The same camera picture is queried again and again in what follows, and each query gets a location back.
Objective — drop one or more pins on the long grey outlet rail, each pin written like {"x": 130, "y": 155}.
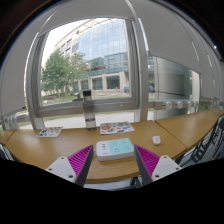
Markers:
{"x": 173, "y": 105}

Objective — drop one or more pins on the large colourful sticker sheet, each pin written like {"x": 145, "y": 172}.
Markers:
{"x": 116, "y": 127}

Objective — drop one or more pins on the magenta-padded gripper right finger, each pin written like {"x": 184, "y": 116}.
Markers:
{"x": 165, "y": 166}

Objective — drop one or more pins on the short grey outlet rail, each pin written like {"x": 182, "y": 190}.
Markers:
{"x": 13, "y": 121}

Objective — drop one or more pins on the small colourful sticker sheet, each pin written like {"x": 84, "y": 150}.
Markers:
{"x": 50, "y": 131}

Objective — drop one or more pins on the clear bottle with dark cap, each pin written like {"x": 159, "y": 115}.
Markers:
{"x": 89, "y": 113}

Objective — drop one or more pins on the white and teal power strip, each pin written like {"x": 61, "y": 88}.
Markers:
{"x": 116, "y": 149}

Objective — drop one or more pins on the small white charger block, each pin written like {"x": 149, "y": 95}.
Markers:
{"x": 156, "y": 140}

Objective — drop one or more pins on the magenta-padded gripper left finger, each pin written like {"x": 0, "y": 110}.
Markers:
{"x": 61, "y": 166}

